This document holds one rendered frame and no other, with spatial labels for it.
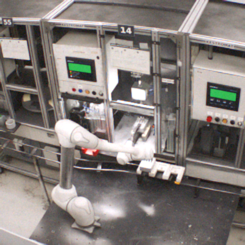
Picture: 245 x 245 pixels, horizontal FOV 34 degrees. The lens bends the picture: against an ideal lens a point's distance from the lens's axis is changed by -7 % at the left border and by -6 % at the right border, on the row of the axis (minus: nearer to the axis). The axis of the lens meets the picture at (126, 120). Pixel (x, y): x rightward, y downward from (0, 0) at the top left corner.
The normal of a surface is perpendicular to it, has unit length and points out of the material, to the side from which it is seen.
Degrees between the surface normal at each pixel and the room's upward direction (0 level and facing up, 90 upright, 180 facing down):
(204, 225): 0
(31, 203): 0
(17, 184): 0
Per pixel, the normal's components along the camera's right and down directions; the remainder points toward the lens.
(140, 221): -0.06, -0.78
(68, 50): -0.36, 0.60
